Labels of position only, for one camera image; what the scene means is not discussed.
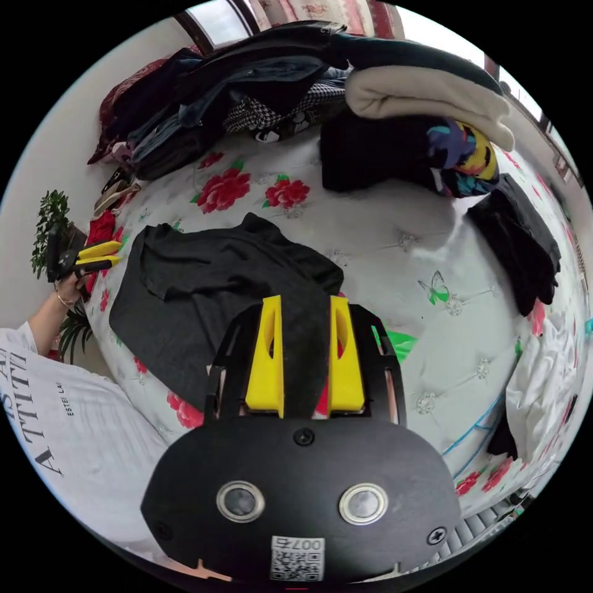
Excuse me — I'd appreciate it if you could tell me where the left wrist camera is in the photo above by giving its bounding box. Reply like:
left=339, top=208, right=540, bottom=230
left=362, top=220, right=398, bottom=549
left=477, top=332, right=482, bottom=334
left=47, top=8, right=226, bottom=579
left=46, top=224, right=61, bottom=284

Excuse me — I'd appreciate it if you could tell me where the potted green plant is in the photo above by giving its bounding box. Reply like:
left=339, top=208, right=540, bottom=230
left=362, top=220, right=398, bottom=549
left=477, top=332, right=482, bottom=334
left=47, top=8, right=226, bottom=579
left=29, top=188, right=89, bottom=280

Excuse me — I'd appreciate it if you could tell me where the white crumpled cloth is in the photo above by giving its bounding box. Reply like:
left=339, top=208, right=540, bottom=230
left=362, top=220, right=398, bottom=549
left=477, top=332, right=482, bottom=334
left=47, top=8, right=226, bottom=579
left=505, top=311, right=586, bottom=469

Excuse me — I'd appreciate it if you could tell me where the person's left forearm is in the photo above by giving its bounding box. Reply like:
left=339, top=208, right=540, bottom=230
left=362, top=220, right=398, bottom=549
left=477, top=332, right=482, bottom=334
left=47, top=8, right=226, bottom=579
left=27, top=292, right=80, bottom=356

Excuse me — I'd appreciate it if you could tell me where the stack of folded clothes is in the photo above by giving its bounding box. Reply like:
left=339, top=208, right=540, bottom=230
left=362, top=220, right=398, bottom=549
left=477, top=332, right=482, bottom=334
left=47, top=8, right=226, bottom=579
left=318, top=32, right=518, bottom=200

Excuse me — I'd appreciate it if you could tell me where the red cloth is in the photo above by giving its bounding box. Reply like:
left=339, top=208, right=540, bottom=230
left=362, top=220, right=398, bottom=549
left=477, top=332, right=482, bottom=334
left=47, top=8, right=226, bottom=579
left=85, top=209, right=117, bottom=247

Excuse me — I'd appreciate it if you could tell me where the person's left hand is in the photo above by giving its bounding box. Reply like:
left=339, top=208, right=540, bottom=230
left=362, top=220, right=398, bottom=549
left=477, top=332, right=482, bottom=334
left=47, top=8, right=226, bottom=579
left=54, top=274, right=90, bottom=309

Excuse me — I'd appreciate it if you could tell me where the dark gray long sleeve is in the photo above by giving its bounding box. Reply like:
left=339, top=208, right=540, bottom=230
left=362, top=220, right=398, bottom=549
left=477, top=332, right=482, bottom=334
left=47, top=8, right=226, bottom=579
left=109, top=212, right=345, bottom=413

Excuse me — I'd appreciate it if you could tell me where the dark red patterned pillow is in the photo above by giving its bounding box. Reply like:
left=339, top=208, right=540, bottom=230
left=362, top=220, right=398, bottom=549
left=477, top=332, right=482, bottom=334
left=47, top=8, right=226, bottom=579
left=86, top=57, right=179, bottom=166

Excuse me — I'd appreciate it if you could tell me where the long-leaved green plant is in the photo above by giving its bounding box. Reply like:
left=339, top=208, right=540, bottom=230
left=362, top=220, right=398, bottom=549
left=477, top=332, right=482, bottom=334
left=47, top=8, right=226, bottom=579
left=56, top=300, right=95, bottom=366

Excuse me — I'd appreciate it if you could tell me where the pile of clothes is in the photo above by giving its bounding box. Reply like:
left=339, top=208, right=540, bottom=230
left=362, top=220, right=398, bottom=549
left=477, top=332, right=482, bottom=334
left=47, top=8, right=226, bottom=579
left=95, top=20, right=354, bottom=182

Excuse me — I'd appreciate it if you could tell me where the black folded garment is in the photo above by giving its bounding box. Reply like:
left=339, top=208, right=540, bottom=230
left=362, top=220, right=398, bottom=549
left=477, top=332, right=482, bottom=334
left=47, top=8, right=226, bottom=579
left=465, top=174, right=562, bottom=318

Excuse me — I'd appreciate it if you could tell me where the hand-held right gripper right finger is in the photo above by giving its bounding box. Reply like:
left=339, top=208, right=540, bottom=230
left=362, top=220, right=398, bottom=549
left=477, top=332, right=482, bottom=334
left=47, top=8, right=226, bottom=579
left=329, top=296, right=366, bottom=416

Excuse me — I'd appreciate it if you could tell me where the person's body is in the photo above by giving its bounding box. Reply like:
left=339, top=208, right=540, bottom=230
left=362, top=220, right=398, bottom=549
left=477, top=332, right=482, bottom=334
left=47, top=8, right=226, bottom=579
left=0, top=322, right=170, bottom=559

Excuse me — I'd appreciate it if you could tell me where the window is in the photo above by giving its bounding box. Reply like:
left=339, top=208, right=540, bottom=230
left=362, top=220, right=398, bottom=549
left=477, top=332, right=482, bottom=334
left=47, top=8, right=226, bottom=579
left=175, top=0, right=261, bottom=48

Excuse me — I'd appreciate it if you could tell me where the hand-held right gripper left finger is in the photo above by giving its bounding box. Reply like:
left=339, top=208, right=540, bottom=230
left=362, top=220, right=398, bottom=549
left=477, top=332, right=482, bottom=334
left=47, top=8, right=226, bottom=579
left=245, top=294, right=285, bottom=418

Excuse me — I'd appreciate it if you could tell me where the blue clothes hanger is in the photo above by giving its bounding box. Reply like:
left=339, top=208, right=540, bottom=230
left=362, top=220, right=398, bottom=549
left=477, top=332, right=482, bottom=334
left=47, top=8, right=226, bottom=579
left=440, top=393, right=507, bottom=481

